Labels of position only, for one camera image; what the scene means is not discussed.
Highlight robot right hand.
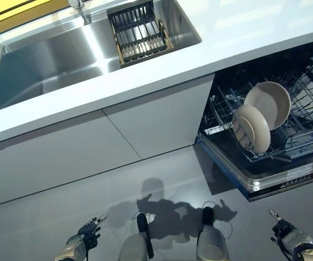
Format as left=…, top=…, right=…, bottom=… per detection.
left=267, top=208, right=296, bottom=246

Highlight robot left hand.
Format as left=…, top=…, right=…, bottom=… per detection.
left=77, top=213, right=109, bottom=250

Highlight small cream ceramic plate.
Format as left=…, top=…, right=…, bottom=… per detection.
left=231, top=104, right=272, bottom=154

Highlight large cream ceramic plate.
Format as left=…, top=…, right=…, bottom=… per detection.
left=243, top=81, right=292, bottom=132

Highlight open dishwasher door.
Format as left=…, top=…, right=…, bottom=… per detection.
left=196, top=132, right=313, bottom=202

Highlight robot left white leg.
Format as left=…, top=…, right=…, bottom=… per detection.
left=117, top=232, right=150, bottom=261

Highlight robot white leg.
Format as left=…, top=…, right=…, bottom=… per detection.
left=117, top=232, right=150, bottom=261
left=195, top=225, right=227, bottom=261

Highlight robot left black foot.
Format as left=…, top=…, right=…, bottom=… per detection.
left=136, top=212, right=155, bottom=260

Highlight robot black foot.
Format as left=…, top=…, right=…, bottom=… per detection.
left=136, top=212, right=155, bottom=260
left=201, top=206, right=215, bottom=227

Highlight robot right white leg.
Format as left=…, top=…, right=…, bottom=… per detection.
left=195, top=225, right=227, bottom=261

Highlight robot right black foot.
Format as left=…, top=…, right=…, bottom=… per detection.
left=201, top=206, right=215, bottom=227

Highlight narrow white cabinet door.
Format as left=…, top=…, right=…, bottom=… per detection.
left=103, top=72, right=216, bottom=161

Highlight stainless steel kitchen sink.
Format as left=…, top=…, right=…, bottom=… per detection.
left=0, top=0, right=203, bottom=116

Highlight black sink dish rack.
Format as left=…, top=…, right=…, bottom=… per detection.
left=106, top=0, right=174, bottom=69

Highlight chrome pull-down faucet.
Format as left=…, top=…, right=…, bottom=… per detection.
left=67, top=0, right=92, bottom=26

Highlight yellow backlit dark-framed window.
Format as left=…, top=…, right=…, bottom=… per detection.
left=0, top=0, right=74, bottom=35

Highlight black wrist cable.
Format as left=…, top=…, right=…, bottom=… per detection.
left=270, top=235, right=289, bottom=261

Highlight wire dishwasher rack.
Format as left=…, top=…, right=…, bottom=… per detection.
left=203, top=48, right=313, bottom=164

